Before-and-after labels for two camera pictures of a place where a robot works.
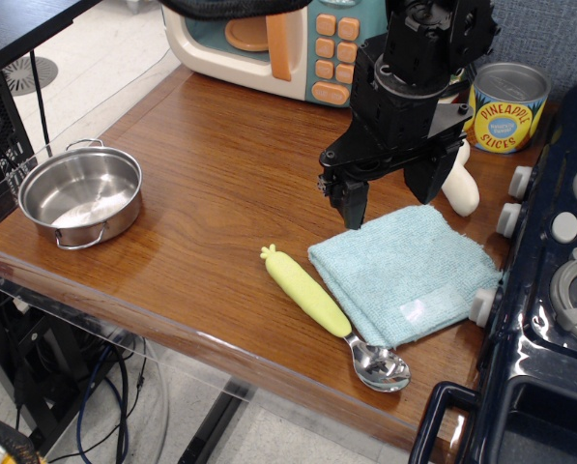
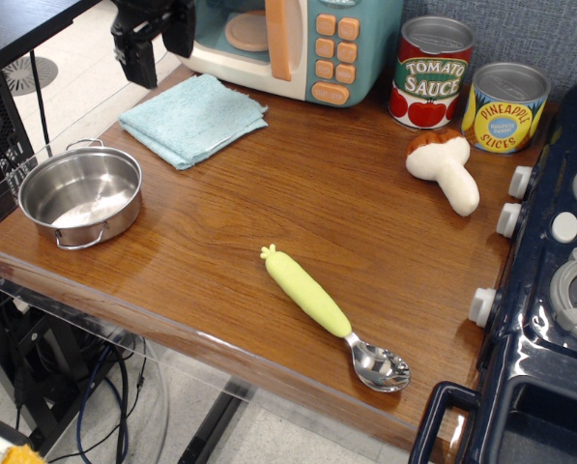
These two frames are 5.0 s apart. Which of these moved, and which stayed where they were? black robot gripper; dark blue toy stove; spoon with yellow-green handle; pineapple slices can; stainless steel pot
Moved: black robot gripper
Stayed: pineapple slices can; spoon with yellow-green handle; dark blue toy stove; stainless steel pot
